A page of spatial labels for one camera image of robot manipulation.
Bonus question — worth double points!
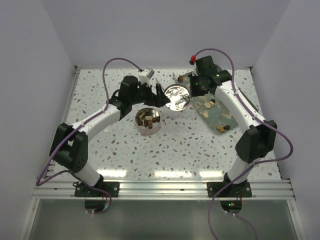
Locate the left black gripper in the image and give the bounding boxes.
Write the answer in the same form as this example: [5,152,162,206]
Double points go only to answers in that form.
[130,80,170,108]

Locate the round silver tin lid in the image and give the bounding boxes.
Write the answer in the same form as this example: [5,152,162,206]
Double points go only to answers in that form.
[164,84,191,112]

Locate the white chocolate bar piece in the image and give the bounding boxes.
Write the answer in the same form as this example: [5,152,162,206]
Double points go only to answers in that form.
[145,116,153,121]

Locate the round silver tin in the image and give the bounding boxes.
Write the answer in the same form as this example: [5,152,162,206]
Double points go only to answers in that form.
[135,107,161,136]

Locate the metal tongs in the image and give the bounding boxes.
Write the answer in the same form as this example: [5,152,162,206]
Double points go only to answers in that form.
[155,71,176,86]

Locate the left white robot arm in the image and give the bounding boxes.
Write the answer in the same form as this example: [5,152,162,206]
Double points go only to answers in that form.
[50,76,170,197]

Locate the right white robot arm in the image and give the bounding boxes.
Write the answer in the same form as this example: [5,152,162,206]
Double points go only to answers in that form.
[189,55,277,197]

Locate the dark chocolate tray left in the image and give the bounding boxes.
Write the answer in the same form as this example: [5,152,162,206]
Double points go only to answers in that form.
[177,76,184,83]

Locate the green floral metal tray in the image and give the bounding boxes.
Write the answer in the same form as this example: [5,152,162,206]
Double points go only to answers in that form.
[177,64,259,137]

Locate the chocolates at tray corner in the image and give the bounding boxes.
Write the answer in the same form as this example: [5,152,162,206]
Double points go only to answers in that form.
[217,125,231,134]

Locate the red cable connector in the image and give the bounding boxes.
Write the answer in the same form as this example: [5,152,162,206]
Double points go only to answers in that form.
[189,55,196,65]

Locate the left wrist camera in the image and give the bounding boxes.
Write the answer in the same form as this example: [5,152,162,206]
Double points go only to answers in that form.
[138,68,155,86]

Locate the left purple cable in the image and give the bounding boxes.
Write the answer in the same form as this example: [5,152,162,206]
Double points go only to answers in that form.
[36,57,143,187]

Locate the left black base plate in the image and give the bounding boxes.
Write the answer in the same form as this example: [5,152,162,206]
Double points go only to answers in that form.
[72,181,120,198]

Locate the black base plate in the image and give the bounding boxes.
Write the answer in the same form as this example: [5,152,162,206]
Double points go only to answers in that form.
[206,181,253,198]
[72,181,120,198]

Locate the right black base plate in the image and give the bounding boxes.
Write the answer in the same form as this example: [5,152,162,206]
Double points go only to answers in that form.
[206,181,253,198]

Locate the aluminium rail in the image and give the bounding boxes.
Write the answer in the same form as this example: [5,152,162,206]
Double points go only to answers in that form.
[32,180,295,200]

